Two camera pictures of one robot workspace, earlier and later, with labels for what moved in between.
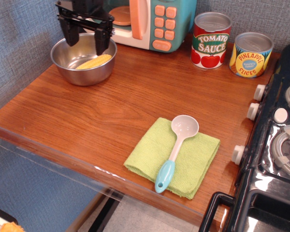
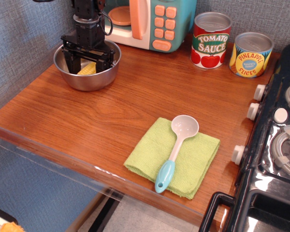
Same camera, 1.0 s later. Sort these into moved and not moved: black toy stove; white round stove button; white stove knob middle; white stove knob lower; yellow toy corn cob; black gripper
Moved: yellow toy corn cob; black gripper
Not moved: black toy stove; white stove knob middle; white stove knob lower; white round stove button
